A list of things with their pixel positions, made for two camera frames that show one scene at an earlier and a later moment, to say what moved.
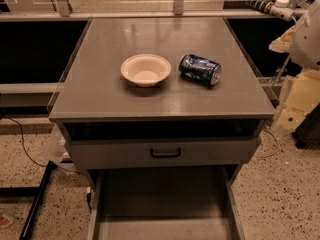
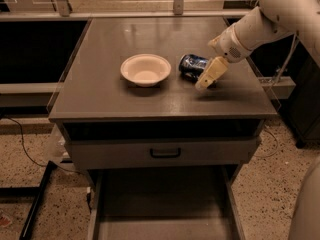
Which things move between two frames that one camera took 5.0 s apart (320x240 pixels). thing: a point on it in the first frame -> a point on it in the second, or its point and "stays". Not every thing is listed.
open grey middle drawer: x=195 y=202 stays
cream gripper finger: x=304 y=93 -> x=229 y=45
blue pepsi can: x=200 y=70 stays
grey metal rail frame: x=63 y=11 stays
